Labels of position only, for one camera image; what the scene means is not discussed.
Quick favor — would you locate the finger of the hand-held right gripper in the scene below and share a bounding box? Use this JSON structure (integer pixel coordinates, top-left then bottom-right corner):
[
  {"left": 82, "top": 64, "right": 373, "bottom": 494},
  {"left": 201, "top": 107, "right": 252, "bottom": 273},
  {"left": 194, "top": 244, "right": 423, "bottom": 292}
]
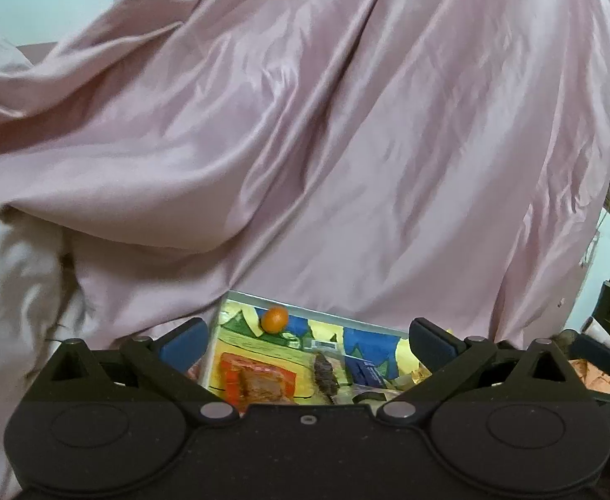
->
[{"left": 560, "top": 329, "right": 610, "bottom": 407}]

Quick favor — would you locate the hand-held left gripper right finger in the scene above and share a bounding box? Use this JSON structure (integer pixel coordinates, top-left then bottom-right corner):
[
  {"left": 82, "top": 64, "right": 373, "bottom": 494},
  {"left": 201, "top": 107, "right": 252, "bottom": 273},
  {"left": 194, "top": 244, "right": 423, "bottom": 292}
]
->
[{"left": 377, "top": 317, "right": 596, "bottom": 425}]

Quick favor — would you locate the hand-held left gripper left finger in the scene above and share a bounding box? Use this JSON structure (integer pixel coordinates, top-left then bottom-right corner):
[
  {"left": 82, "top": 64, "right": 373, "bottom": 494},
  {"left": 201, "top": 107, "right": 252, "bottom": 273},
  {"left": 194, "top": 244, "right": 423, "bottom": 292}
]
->
[{"left": 25, "top": 317, "right": 240, "bottom": 427}]

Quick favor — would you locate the orange snack packet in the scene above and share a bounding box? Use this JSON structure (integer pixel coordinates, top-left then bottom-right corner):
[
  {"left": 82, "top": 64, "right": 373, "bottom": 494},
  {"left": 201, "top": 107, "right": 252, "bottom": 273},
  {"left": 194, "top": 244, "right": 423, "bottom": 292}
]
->
[{"left": 220, "top": 351, "right": 300, "bottom": 411}]

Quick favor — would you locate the grey box with colourful lining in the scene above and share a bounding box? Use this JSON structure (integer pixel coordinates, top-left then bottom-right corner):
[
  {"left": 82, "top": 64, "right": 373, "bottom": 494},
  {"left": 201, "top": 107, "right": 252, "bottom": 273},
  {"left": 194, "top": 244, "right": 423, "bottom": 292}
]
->
[{"left": 201, "top": 290, "right": 433, "bottom": 410}]

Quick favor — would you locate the dark blue snack packet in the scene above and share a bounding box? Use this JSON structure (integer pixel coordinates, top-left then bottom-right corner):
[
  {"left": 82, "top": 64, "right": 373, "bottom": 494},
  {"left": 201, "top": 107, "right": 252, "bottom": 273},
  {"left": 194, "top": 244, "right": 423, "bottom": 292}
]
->
[{"left": 347, "top": 344, "right": 405, "bottom": 389}]

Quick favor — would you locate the small orange fruit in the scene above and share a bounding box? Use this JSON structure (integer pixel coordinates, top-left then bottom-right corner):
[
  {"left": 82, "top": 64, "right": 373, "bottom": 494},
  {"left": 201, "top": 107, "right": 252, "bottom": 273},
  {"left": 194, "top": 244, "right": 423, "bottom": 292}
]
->
[{"left": 260, "top": 307, "right": 289, "bottom": 334}]

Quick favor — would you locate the dark brown snack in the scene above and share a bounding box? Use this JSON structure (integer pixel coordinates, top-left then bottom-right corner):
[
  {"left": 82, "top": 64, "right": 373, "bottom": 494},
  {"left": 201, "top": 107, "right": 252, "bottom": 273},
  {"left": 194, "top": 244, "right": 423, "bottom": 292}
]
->
[{"left": 312, "top": 351, "right": 341, "bottom": 394}]

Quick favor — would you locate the white duvet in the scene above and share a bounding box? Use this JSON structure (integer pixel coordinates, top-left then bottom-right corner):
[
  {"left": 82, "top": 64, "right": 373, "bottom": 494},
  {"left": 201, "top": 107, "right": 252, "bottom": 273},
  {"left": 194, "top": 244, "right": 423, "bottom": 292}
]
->
[{"left": 0, "top": 10, "right": 98, "bottom": 500}]

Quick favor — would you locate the pink satin sheet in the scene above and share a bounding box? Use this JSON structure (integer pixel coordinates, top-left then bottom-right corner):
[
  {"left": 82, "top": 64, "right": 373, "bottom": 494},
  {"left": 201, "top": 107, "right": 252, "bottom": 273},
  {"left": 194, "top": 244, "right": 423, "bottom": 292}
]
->
[{"left": 0, "top": 0, "right": 610, "bottom": 355}]

